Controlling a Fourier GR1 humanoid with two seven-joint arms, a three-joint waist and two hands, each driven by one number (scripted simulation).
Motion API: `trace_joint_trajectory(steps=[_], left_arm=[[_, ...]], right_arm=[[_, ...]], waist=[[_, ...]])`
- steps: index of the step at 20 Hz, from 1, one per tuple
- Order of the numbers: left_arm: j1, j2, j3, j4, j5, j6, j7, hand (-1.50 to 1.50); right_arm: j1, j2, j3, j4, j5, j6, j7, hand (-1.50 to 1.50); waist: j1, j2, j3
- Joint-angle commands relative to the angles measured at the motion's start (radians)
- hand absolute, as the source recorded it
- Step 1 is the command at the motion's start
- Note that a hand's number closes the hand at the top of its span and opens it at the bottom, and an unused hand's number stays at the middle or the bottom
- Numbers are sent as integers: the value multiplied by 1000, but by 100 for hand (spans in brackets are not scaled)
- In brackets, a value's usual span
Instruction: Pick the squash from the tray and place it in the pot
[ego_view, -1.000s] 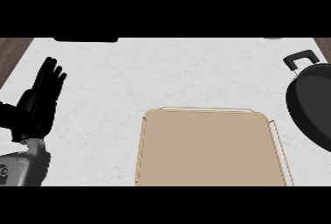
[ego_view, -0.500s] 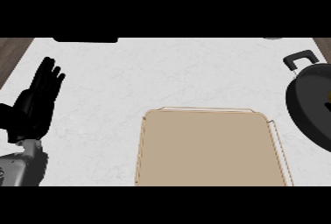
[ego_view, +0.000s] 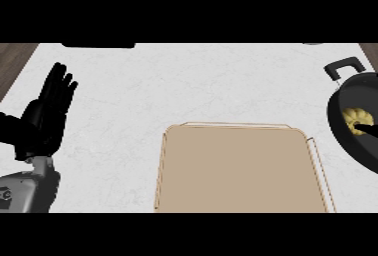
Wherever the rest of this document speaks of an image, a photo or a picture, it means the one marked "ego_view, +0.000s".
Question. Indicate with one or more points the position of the yellow squash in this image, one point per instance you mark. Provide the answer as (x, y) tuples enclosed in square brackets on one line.
[(355, 118)]

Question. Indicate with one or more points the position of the small grey object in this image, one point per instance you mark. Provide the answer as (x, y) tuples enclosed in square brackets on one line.
[(312, 43)]

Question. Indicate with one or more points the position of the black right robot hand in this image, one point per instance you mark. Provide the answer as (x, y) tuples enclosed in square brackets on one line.
[(368, 129)]

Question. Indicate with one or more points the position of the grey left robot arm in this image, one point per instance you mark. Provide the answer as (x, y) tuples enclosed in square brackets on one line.
[(24, 191)]

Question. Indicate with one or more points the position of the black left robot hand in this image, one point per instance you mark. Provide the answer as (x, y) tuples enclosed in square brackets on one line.
[(46, 120)]

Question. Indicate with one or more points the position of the black flat appliance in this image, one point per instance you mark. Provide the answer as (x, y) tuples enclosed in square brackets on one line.
[(98, 45)]

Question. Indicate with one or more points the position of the beige rectangular tray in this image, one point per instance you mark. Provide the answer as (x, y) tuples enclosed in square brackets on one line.
[(241, 170)]

